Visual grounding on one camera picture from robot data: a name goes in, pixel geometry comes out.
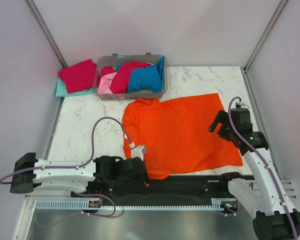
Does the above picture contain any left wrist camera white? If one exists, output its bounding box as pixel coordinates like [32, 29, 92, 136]
[129, 142, 147, 161]

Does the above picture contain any blue t shirt in bin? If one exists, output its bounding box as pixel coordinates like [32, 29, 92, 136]
[126, 57, 165, 93]

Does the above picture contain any clear plastic storage bin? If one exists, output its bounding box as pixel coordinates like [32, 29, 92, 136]
[93, 53, 168, 100]

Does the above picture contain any white slotted cable duct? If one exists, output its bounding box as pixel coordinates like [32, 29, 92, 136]
[35, 198, 238, 211]

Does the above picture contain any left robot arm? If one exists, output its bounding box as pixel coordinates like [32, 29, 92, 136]
[9, 153, 149, 197]

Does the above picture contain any folded magenta t shirt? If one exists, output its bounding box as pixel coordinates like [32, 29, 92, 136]
[58, 59, 97, 94]

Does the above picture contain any folded teal t shirt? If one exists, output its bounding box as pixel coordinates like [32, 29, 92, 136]
[55, 78, 92, 98]

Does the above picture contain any right aluminium frame post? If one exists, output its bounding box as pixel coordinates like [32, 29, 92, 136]
[242, 0, 289, 74]

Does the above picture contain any pink t shirt in bin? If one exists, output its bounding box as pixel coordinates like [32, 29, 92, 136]
[97, 72, 117, 95]

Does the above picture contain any aluminium frame post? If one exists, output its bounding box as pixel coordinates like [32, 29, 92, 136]
[24, 0, 68, 68]
[242, 0, 289, 74]

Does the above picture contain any magenta t shirt in bin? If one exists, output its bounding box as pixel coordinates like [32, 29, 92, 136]
[100, 61, 152, 94]

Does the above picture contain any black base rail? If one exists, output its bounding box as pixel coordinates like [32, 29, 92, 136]
[71, 174, 255, 207]

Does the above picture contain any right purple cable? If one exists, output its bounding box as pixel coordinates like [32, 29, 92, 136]
[227, 96, 300, 240]

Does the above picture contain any left aluminium frame post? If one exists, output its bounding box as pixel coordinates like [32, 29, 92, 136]
[24, 0, 68, 68]

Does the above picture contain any orange t shirt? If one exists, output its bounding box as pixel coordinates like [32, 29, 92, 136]
[122, 93, 243, 180]

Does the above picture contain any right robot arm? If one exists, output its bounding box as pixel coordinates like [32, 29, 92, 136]
[208, 107, 300, 240]

